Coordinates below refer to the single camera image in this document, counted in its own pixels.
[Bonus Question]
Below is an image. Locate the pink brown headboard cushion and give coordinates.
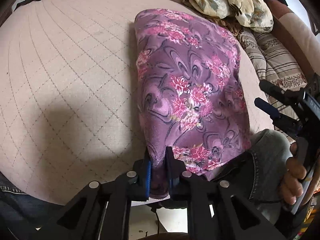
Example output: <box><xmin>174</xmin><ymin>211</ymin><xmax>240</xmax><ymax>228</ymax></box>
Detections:
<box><xmin>266</xmin><ymin>0</ymin><xmax>319</xmax><ymax>80</ymax></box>

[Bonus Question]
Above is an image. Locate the purple floral shirt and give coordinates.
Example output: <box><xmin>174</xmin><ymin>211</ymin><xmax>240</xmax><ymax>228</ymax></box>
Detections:
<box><xmin>135</xmin><ymin>9</ymin><xmax>251</xmax><ymax>199</ymax></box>

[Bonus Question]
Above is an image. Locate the pink quilted mattress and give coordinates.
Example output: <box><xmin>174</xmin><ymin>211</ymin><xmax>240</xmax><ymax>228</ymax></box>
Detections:
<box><xmin>1</xmin><ymin>0</ymin><xmax>190</xmax><ymax>205</ymax></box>

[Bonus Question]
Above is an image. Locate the striped brown pillow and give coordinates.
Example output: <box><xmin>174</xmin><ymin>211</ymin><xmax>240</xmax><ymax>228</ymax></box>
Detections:
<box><xmin>237</xmin><ymin>28</ymin><xmax>307</xmax><ymax>134</ymax></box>

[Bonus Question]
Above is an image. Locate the person's right hand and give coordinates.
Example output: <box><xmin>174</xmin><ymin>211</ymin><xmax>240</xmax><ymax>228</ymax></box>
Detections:
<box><xmin>279</xmin><ymin>142</ymin><xmax>319</xmax><ymax>207</ymax></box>

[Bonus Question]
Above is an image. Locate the beige floral blanket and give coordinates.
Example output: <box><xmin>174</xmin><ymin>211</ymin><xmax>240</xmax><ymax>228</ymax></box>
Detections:
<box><xmin>184</xmin><ymin>0</ymin><xmax>274</xmax><ymax>33</ymax></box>

